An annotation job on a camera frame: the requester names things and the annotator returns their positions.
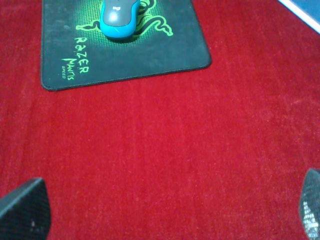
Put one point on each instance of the black green mouse pad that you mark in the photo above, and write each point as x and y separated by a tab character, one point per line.
75	53

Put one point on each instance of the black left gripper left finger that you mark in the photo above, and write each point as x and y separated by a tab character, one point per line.
25	212

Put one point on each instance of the blue grey computer mouse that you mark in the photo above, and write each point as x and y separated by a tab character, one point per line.
118	18

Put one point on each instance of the blue notebook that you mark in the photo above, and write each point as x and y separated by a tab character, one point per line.
306	10

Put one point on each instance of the red table cloth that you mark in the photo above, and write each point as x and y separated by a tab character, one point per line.
214	154

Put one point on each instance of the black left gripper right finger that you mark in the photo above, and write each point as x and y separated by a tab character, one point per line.
309	204

